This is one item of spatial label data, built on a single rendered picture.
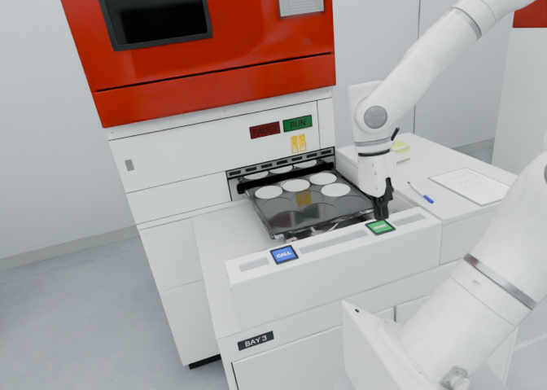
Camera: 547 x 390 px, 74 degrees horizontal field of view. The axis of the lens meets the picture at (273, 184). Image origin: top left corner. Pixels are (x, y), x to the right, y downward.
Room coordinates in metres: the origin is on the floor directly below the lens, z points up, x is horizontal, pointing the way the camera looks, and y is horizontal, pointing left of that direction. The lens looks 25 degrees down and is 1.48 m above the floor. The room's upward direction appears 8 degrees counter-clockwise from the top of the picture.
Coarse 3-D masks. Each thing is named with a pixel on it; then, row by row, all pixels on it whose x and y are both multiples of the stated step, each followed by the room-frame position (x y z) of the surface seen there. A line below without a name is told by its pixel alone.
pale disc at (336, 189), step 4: (332, 184) 1.19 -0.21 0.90; (336, 184) 1.18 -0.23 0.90; (340, 184) 1.18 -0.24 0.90; (324, 188) 1.16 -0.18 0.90; (328, 188) 1.16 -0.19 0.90; (332, 188) 1.15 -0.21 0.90; (336, 188) 1.15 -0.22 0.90; (340, 188) 1.14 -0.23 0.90; (344, 188) 1.14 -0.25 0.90; (348, 188) 1.14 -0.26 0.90; (324, 192) 1.13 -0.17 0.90; (328, 192) 1.13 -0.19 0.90; (332, 192) 1.12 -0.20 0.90; (336, 192) 1.12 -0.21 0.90; (340, 192) 1.11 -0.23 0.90; (344, 192) 1.11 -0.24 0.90
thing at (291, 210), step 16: (304, 176) 1.29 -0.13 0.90; (336, 176) 1.25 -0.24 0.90; (288, 192) 1.17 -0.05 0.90; (304, 192) 1.15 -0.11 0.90; (320, 192) 1.13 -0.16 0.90; (352, 192) 1.10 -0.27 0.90; (272, 208) 1.06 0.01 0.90; (288, 208) 1.05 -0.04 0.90; (304, 208) 1.03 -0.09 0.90; (320, 208) 1.02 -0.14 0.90; (336, 208) 1.01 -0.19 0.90; (352, 208) 0.99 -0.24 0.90; (368, 208) 0.98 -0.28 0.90; (272, 224) 0.96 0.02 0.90; (288, 224) 0.95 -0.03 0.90; (304, 224) 0.94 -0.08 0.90
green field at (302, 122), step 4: (308, 116) 1.35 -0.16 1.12; (292, 120) 1.33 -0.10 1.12; (296, 120) 1.33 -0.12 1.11; (300, 120) 1.34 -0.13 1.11; (304, 120) 1.34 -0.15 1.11; (308, 120) 1.35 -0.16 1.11; (284, 124) 1.32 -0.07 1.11; (288, 124) 1.33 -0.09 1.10; (292, 124) 1.33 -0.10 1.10; (296, 124) 1.33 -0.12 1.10; (300, 124) 1.34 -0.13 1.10; (304, 124) 1.34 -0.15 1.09; (308, 124) 1.34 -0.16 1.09; (284, 128) 1.32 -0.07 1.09; (288, 128) 1.33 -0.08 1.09; (292, 128) 1.33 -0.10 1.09; (296, 128) 1.33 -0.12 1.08
